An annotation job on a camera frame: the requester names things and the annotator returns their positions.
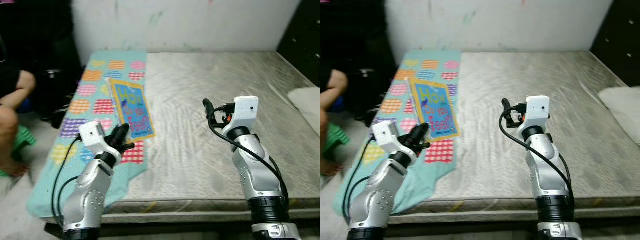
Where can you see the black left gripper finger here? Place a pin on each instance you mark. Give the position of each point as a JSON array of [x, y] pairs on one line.
[[421, 132], [425, 146], [123, 132], [128, 146]]

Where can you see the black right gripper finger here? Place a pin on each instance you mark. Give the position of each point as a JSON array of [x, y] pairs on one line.
[[208, 106], [506, 105]]

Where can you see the blue yellow picture book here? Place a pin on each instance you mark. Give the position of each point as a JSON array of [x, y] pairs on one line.
[[435, 107], [132, 107]]

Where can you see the white printed pillow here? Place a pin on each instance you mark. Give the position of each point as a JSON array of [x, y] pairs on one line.
[[307, 107], [622, 105]]

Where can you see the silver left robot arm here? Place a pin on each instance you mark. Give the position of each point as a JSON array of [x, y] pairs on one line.
[[90, 195], [380, 200]]

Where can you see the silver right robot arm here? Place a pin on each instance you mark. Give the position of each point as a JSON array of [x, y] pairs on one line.
[[260, 185], [547, 180]]

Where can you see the white patterned mattress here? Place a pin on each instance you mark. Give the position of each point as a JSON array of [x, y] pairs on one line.
[[525, 85], [210, 85]]

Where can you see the green plastic stool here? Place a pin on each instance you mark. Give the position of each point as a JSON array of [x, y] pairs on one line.
[[27, 140], [337, 137]]

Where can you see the person in black shorts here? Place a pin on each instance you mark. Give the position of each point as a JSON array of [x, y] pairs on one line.
[[332, 85], [12, 130]]

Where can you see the black tufted headboard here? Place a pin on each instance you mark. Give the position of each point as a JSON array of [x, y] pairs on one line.
[[305, 35], [620, 30]]

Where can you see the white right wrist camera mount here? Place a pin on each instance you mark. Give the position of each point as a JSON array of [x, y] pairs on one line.
[[245, 110], [537, 109]]

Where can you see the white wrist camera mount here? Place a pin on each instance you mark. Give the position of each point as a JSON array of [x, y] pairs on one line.
[[537, 109], [245, 110], [92, 134], [386, 134]]

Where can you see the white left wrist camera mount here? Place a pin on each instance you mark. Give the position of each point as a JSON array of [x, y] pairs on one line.
[[386, 134], [92, 134]]

